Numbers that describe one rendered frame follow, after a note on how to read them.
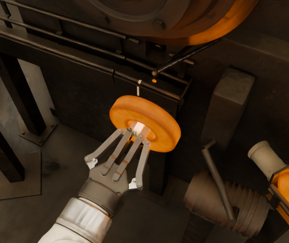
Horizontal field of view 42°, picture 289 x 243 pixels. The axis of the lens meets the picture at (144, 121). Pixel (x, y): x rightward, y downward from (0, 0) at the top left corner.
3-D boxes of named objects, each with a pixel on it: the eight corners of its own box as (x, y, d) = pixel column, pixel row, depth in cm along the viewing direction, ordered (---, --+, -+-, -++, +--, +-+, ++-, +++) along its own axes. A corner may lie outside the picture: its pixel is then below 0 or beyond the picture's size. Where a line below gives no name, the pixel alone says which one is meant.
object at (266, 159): (264, 149, 98) (268, 136, 93) (287, 176, 93) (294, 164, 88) (245, 159, 97) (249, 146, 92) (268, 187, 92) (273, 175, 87)
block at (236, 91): (212, 114, 113) (227, 61, 92) (238, 124, 111) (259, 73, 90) (198, 142, 108) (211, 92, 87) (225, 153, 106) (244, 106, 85)
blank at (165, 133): (110, 85, 76) (102, 98, 75) (180, 110, 71) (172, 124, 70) (123, 125, 89) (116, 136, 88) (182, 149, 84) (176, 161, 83)
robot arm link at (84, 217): (101, 252, 70) (117, 223, 73) (95, 242, 62) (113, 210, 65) (61, 229, 72) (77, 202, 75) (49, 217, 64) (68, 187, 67)
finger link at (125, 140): (108, 183, 74) (102, 180, 74) (133, 137, 79) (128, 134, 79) (105, 176, 70) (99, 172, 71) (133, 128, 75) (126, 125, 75)
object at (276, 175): (286, 181, 96) (297, 159, 87) (287, 183, 96) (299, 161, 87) (262, 194, 94) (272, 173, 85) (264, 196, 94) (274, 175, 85)
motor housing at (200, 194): (184, 215, 153) (201, 158, 108) (235, 241, 148) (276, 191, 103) (171, 245, 147) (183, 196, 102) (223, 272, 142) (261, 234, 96)
